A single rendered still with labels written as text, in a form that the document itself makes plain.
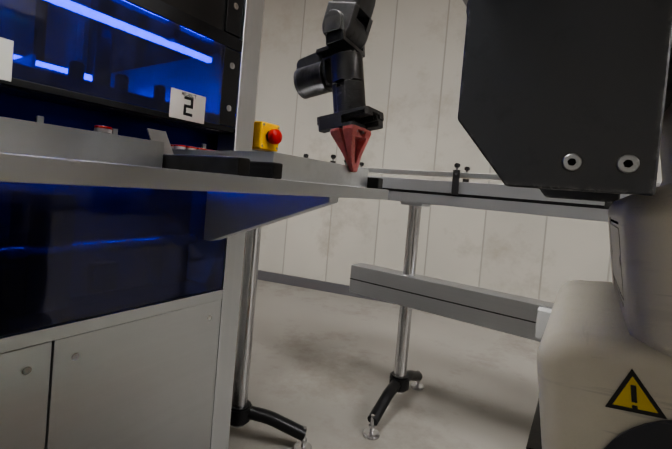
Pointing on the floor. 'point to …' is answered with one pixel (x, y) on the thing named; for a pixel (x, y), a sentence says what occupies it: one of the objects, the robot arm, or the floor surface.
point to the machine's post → (251, 28)
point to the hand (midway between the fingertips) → (353, 167)
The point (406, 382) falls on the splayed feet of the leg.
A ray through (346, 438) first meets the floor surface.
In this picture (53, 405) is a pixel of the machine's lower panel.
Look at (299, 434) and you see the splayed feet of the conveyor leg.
